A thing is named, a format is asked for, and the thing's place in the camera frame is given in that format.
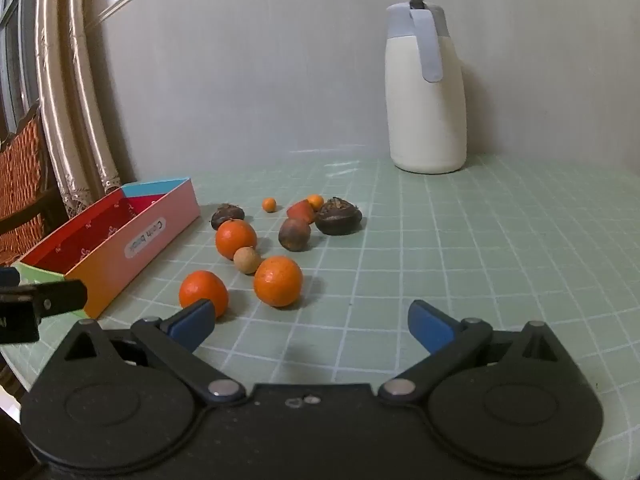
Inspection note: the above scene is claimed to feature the large dark water chestnut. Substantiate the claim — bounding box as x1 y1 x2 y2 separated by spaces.
314 197 363 236

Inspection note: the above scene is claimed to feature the wooden chair with orange cushion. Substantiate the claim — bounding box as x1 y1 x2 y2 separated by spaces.
0 102 68 268

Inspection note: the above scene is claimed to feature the small dark water chestnut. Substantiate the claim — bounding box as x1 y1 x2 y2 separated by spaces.
210 203 246 231

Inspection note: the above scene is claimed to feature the mandarin orange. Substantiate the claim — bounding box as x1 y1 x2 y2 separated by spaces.
179 270 230 319
253 255 304 308
215 219 258 260

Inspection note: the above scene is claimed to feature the white jug with grey lid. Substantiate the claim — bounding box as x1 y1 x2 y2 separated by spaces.
385 0 468 175

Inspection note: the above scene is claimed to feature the colourful cardboard box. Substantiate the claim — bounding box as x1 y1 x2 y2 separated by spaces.
11 176 202 320

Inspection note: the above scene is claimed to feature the tan longan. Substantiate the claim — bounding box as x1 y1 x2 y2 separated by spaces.
233 246 262 275

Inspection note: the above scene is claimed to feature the window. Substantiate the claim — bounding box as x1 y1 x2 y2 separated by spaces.
0 0 41 133

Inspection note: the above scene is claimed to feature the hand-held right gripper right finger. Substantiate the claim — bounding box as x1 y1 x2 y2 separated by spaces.
377 299 576 406

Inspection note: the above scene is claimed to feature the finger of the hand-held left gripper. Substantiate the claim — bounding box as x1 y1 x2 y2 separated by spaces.
0 267 88 320

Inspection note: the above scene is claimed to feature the brown round fruit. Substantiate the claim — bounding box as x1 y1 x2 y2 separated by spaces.
278 217 312 252

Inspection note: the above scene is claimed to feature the orange carrot toy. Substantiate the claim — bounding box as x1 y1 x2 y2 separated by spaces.
286 199 317 225

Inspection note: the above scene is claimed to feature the beige satin curtain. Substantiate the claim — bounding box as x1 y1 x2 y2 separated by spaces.
35 0 123 218

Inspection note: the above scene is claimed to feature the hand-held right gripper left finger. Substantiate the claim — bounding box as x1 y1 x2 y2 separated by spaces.
50 299 248 406

